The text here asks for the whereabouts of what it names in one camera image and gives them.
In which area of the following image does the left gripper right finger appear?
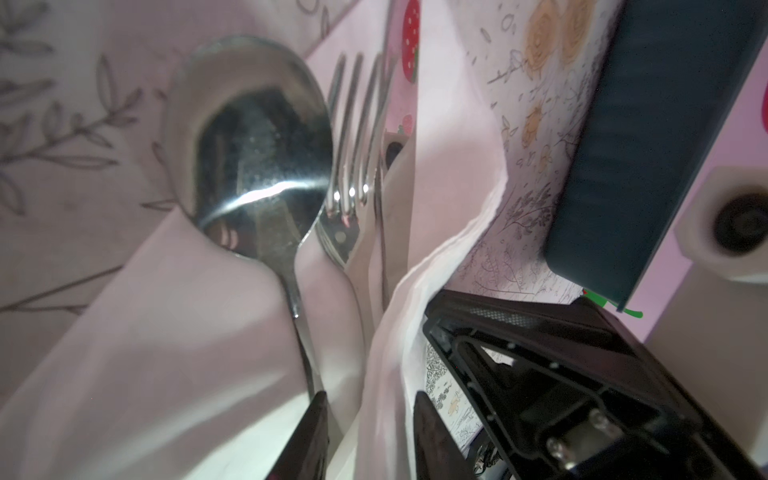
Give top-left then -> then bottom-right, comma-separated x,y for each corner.
413,391 -> 476,480

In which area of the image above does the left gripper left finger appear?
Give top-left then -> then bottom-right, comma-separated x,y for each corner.
266,391 -> 329,480

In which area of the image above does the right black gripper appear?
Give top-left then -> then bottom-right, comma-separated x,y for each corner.
423,290 -> 762,479

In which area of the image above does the white paper napkin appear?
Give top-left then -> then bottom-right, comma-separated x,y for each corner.
1,1 -> 508,479

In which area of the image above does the silver fork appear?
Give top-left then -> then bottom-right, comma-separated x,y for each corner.
314,52 -> 385,337

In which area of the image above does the silver table knife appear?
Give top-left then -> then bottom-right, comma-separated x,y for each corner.
378,0 -> 422,309

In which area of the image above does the silver spoon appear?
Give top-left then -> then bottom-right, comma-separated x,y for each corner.
160,35 -> 333,394

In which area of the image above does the dark teal plastic bin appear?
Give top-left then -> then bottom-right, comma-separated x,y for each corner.
545,0 -> 767,309

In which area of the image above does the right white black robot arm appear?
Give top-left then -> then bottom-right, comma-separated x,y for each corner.
423,267 -> 767,479

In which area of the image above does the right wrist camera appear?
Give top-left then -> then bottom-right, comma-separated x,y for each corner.
674,166 -> 767,284

